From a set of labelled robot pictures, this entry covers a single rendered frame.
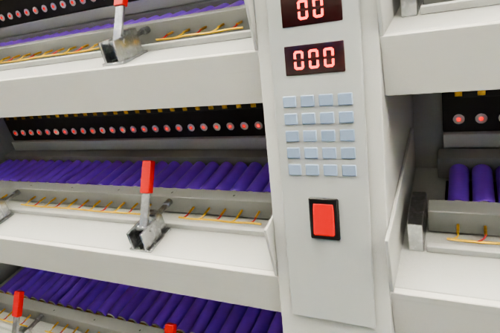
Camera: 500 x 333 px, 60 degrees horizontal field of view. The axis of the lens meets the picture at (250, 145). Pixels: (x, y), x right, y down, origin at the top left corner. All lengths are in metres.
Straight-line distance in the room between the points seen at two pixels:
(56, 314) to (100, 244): 0.24
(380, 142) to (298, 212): 0.09
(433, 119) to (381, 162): 0.20
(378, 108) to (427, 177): 0.19
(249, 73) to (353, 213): 0.14
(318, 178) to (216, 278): 0.15
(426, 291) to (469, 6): 0.21
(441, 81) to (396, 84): 0.03
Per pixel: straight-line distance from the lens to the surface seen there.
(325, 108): 0.33
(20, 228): 0.64
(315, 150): 0.34
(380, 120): 0.33
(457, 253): 0.40
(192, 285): 0.46
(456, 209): 0.41
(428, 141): 0.53
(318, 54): 0.33
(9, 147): 0.91
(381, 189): 0.34
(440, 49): 0.33
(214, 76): 0.38
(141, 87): 0.43
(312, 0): 0.33
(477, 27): 0.32
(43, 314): 0.76
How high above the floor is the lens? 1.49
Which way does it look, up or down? 10 degrees down
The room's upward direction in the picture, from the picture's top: 5 degrees counter-clockwise
